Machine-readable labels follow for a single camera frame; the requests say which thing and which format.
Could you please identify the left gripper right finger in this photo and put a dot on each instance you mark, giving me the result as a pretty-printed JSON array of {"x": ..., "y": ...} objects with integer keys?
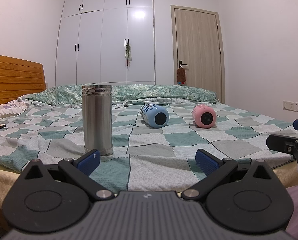
[{"x": 244, "y": 198}]

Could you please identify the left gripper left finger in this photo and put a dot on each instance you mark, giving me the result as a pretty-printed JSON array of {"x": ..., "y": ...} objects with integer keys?
[{"x": 50, "y": 198}]

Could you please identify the stainless steel tumbler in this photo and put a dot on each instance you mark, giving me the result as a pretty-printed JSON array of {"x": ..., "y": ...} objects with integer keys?
[{"x": 97, "y": 118}]

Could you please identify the blue cartoon cup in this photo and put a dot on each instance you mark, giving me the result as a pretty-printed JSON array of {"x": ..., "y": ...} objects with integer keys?
[{"x": 154, "y": 115}]

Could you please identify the pink cup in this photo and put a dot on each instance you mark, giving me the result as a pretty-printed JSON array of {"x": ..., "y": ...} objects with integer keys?
[{"x": 204, "y": 116}]

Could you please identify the checkered green bedspread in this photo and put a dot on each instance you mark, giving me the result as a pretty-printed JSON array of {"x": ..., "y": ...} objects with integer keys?
[{"x": 144, "y": 158}]

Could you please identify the floral lace pillow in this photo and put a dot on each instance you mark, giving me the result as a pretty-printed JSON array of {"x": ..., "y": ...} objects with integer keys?
[{"x": 13, "y": 108}]

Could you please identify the green floral quilt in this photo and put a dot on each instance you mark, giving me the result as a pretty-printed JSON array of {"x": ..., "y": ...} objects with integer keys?
[{"x": 123, "y": 95}]

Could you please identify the wooden headboard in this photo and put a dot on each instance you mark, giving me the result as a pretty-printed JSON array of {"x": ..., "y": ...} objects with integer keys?
[{"x": 19, "y": 77}]

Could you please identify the beige wooden door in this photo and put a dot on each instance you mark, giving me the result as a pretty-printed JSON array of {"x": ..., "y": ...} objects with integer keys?
[{"x": 197, "y": 41}]

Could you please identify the hanging green plant ornament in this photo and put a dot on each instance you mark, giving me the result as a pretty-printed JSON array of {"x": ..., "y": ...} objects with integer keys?
[{"x": 128, "y": 58}]

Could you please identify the white wardrobe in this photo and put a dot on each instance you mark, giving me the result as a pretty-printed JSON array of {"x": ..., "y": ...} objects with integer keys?
[{"x": 92, "y": 38}]

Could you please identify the white wall socket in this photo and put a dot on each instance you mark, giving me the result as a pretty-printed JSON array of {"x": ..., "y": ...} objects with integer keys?
[{"x": 290, "y": 106}]

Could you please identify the black door handle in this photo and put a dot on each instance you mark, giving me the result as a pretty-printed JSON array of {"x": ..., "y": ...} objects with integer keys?
[{"x": 181, "y": 64}]

